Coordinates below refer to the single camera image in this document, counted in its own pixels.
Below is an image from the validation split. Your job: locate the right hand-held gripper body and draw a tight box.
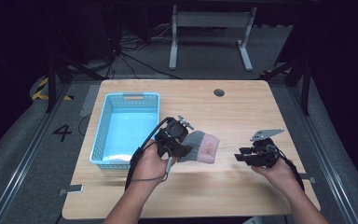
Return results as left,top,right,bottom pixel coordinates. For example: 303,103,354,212
247,128,285,169

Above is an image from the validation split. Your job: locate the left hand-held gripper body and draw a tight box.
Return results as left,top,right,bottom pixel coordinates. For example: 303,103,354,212
154,114,196,159

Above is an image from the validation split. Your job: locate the grey sock with pink band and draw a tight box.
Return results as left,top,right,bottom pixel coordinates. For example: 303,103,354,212
177,130,221,165

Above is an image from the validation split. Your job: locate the person's right hand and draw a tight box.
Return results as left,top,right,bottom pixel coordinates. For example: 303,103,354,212
250,156,298,198

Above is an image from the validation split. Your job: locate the person's left hand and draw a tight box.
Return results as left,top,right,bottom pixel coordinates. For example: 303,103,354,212
131,139,178,185

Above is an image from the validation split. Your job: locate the light blue plastic basket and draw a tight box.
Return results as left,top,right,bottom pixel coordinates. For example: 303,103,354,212
89,91,161,171

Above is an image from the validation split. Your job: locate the grey tape piece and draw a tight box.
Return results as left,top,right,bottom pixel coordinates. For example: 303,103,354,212
302,173,317,185

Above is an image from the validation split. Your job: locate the black metal stand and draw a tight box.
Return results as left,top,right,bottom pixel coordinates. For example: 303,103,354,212
260,57,312,117
44,50,108,114

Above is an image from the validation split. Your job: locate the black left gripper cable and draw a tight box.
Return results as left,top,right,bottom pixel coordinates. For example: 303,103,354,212
124,116,175,192

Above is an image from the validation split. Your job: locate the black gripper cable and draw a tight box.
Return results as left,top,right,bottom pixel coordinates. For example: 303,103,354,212
124,116,175,192
274,146,306,193

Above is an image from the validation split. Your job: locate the grey wrist strap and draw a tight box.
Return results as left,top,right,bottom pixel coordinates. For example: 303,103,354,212
130,145,174,183

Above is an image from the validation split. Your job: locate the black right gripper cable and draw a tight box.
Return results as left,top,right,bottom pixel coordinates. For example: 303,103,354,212
274,146,306,193

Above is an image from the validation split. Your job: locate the aluminium floor rail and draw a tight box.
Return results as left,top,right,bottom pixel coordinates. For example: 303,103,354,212
287,86,358,224
0,83,73,224

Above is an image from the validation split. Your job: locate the thin black cable loop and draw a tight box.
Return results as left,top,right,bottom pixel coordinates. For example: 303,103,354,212
77,113,93,137

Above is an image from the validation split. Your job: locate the bundle of black floor cables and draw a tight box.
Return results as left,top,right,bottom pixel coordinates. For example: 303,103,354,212
103,26,182,80

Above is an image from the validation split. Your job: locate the white metal desk frame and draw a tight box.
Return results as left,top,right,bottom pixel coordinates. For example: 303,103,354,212
168,4,258,72

